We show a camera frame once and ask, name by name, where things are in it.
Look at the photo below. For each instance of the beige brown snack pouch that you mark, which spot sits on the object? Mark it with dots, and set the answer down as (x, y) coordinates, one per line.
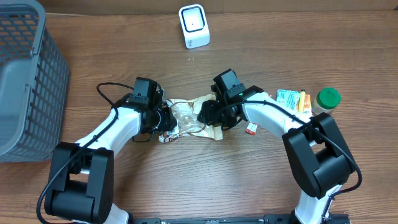
(186, 113)

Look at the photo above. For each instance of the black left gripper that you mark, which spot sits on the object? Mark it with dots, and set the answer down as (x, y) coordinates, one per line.
(167, 121)

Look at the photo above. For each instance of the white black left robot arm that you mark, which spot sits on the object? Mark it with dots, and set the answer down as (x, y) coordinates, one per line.
(80, 187)

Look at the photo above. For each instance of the grey plastic shopping basket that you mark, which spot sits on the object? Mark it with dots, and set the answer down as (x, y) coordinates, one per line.
(34, 84)

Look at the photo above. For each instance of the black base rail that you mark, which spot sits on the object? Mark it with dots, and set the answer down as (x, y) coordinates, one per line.
(214, 221)

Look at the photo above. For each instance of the red stick snack packet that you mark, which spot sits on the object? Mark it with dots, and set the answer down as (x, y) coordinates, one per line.
(251, 128)

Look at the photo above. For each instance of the teal orange snack pack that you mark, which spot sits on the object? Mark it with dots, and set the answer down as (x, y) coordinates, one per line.
(288, 98)

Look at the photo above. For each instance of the small orange snack box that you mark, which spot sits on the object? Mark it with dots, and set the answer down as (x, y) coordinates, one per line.
(308, 105)

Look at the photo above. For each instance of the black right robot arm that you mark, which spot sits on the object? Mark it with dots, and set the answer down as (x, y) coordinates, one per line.
(319, 157)

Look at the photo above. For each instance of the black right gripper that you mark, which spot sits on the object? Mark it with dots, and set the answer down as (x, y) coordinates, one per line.
(209, 114)

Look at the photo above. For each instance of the white barcode scanner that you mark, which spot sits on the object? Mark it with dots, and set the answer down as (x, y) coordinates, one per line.
(194, 25)

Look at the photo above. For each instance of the green lidded beige jar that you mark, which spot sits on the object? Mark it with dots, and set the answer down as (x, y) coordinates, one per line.
(326, 100)

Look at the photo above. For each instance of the yellow highlighter pen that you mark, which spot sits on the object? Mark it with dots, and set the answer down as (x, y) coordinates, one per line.
(301, 104)

